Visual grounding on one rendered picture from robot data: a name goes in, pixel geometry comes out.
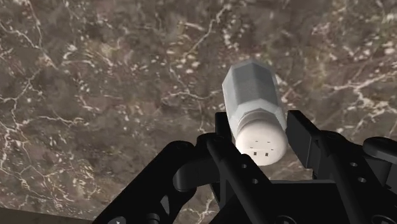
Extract white salt shaker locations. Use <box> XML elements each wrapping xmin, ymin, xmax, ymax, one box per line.
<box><xmin>221</xmin><ymin>59</ymin><xmax>288</xmax><ymax>167</ymax></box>

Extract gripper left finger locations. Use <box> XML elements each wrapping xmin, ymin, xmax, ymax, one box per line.
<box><xmin>92</xmin><ymin>111</ymin><xmax>275</xmax><ymax>224</ymax></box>

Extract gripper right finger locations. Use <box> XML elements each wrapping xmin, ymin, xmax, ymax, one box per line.
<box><xmin>285</xmin><ymin>109</ymin><xmax>397</xmax><ymax>224</ymax></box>

